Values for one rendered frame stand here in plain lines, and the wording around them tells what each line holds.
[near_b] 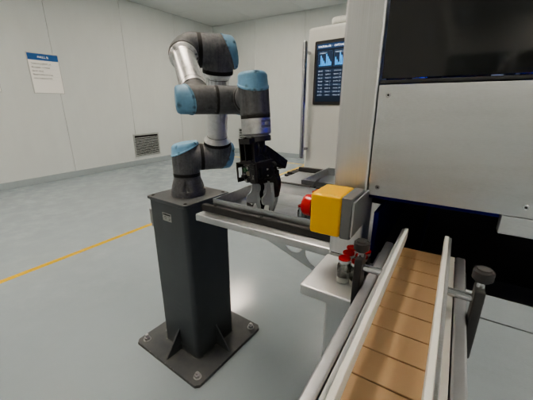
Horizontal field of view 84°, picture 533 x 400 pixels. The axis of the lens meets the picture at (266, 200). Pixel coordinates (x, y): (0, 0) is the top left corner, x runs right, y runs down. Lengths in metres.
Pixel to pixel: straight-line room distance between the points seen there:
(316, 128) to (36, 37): 4.88
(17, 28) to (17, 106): 1.06
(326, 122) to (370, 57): 1.14
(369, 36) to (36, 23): 5.63
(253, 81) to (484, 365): 0.72
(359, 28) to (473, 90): 0.20
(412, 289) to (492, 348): 0.24
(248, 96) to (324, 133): 0.99
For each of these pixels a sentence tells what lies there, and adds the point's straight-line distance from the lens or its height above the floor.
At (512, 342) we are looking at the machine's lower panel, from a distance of 0.67.
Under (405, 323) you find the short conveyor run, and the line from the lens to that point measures 0.41.
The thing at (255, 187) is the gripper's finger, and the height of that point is 0.95.
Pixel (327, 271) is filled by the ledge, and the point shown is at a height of 0.88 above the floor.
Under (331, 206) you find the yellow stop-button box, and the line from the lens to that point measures 0.50.
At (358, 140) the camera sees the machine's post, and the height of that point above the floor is 1.11.
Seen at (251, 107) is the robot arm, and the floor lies 1.16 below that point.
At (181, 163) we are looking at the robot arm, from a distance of 1.29.
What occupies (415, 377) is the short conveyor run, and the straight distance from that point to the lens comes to 0.35.
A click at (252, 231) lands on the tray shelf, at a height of 0.87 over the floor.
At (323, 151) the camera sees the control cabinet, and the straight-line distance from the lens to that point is 1.70.
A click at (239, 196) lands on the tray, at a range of 0.95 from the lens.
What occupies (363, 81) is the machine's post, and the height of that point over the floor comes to 1.21.
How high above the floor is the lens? 1.17
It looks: 18 degrees down
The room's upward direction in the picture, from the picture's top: straight up
